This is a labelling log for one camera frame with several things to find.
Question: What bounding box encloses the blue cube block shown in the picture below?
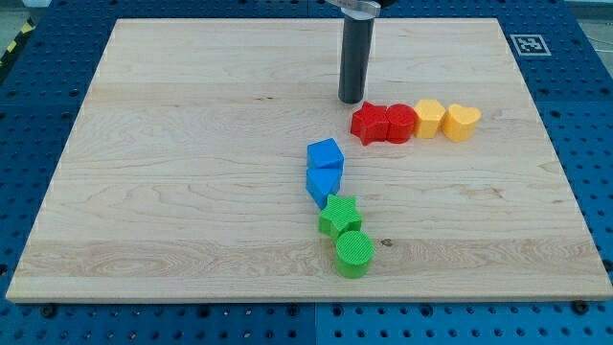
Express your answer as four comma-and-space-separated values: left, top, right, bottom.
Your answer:
306, 138, 345, 170

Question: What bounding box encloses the yellow hexagon block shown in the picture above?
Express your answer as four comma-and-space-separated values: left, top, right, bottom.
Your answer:
414, 99, 446, 139

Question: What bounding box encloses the yellow heart block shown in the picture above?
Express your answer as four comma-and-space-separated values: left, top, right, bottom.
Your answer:
441, 103, 482, 142

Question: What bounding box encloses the wooden board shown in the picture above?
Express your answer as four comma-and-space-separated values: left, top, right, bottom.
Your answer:
7, 18, 612, 304

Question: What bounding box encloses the blue triangle block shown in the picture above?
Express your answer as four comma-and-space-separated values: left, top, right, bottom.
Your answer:
306, 168, 342, 209

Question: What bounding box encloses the green star block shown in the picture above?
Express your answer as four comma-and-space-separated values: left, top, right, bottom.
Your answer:
318, 195, 362, 242

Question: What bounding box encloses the green cylinder block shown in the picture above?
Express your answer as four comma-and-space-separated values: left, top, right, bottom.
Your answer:
334, 231, 375, 279

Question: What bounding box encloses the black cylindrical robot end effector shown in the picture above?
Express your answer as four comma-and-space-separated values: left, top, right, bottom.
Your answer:
327, 0, 381, 104

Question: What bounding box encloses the red cylinder block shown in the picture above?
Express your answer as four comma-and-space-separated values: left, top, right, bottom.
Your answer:
386, 103, 417, 144

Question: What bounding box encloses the red star block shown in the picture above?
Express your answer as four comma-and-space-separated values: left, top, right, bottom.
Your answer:
350, 102, 389, 146

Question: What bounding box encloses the white fiducial marker tag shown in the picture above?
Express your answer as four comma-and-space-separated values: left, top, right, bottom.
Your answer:
511, 34, 551, 57

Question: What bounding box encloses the yellow black hazard tape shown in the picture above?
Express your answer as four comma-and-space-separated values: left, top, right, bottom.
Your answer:
1, 17, 35, 71

